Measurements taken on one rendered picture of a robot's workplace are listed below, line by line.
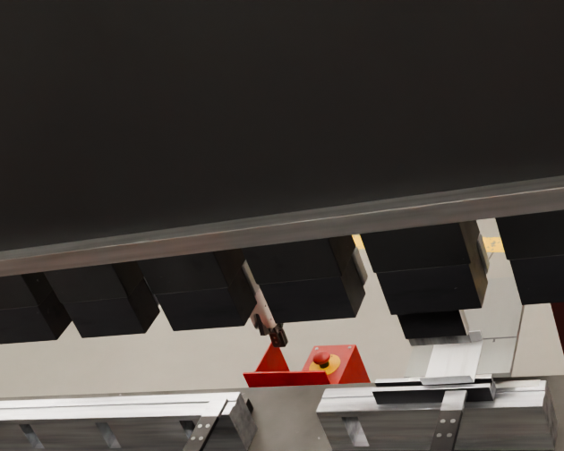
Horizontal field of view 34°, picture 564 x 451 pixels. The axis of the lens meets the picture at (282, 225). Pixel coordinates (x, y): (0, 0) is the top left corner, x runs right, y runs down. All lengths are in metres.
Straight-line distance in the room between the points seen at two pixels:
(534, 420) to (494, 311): 0.23
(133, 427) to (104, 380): 2.03
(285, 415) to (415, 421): 0.33
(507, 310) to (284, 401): 0.48
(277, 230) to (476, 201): 0.25
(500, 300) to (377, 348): 1.71
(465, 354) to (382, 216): 0.57
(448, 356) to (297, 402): 0.37
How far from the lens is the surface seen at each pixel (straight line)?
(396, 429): 1.62
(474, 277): 1.37
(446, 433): 1.46
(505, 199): 1.03
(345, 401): 1.64
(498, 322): 1.65
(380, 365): 3.29
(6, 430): 2.08
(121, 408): 1.89
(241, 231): 1.15
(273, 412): 1.84
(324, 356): 2.03
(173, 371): 3.72
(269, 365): 2.13
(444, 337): 1.49
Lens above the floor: 1.98
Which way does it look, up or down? 27 degrees down
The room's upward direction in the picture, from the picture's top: 22 degrees counter-clockwise
